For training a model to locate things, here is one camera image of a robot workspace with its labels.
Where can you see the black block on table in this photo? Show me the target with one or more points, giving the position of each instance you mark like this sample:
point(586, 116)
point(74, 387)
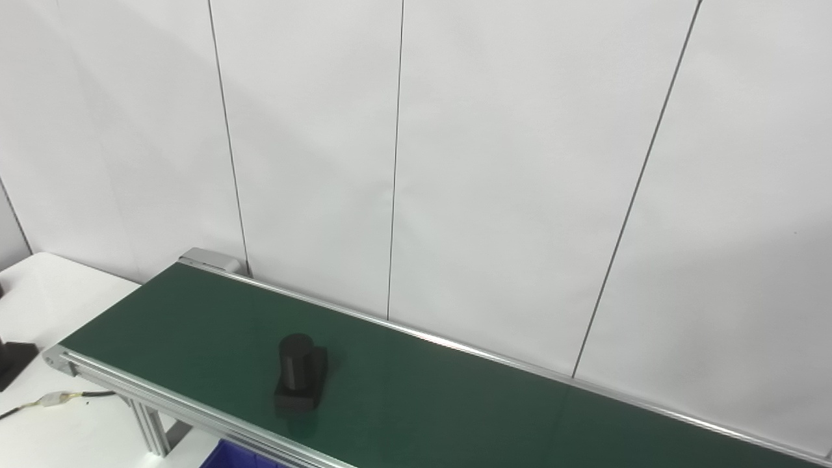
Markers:
point(13, 361)

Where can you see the aluminium conveyor support leg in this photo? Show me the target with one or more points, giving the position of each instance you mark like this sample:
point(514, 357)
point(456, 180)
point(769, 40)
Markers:
point(153, 429)

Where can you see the green conveyor belt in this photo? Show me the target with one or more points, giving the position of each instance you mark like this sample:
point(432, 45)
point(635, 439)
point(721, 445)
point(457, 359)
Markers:
point(422, 396)
point(195, 416)

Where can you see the grey conveyor end cover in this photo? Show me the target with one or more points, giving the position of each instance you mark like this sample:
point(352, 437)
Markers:
point(209, 259)

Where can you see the black cylinder block part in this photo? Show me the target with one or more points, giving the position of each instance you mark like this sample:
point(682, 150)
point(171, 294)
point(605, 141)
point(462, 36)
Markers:
point(300, 374)

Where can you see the blue plastic bin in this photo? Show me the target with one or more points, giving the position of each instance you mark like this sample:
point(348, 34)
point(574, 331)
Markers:
point(237, 457)

